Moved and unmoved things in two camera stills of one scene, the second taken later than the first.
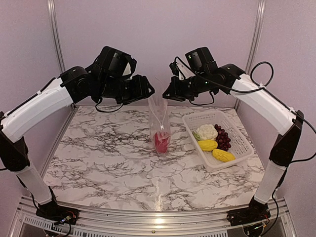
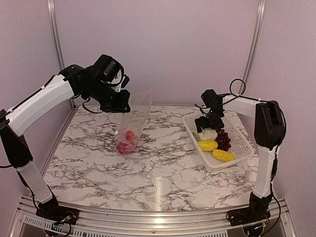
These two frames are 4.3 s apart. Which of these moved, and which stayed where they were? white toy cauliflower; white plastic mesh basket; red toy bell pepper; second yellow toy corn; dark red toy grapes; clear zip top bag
Moved: red toy bell pepper; clear zip top bag
Stayed: second yellow toy corn; white plastic mesh basket; white toy cauliflower; dark red toy grapes
